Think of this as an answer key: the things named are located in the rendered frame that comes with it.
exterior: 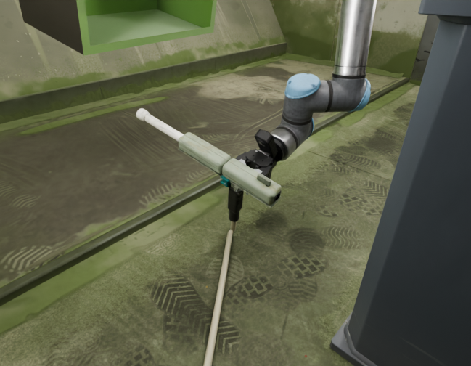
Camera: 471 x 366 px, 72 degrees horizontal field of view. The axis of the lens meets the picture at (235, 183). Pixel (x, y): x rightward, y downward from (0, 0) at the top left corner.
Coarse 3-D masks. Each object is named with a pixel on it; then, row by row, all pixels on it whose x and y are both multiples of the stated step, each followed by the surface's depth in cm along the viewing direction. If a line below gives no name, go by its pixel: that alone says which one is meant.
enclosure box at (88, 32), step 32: (32, 0) 103; (64, 0) 92; (96, 0) 128; (128, 0) 139; (160, 0) 148; (192, 0) 138; (64, 32) 99; (96, 32) 115; (128, 32) 121; (160, 32) 127; (192, 32) 129
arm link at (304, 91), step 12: (288, 84) 90; (300, 84) 88; (312, 84) 88; (324, 84) 90; (288, 96) 91; (300, 96) 89; (312, 96) 89; (324, 96) 90; (288, 108) 93; (300, 108) 91; (312, 108) 92; (324, 108) 92; (288, 120) 96; (300, 120) 94
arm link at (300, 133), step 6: (282, 120) 98; (312, 120) 101; (282, 126) 97; (288, 126) 96; (294, 126) 96; (300, 126) 96; (306, 126) 97; (312, 126) 101; (294, 132) 96; (300, 132) 97; (306, 132) 99; (294, 138) 95; (300, 138) 97; (306, 138) 102; (300, 144) 99
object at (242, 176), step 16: (144, 112) 94; (160, 128) 91; (192, 144) 85; (208, 144) 85; (208, 160) 82; (224, 160) 81; (224, 176) 82; (240, 176) 78; (256, 176) 78; (240, 192) 83; (256, 192) 77; (272, 192) 75; (240, 208) 91
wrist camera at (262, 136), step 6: (258, 132) 84; (264, 132) 83; (258, 138) 83; (264, 138) 83; (270, 138) 83; (258, 144) 88; (264, 144) 84; (270, 144) 84; (264, 150) 90; (270, 150) 87; (276, 150) 90
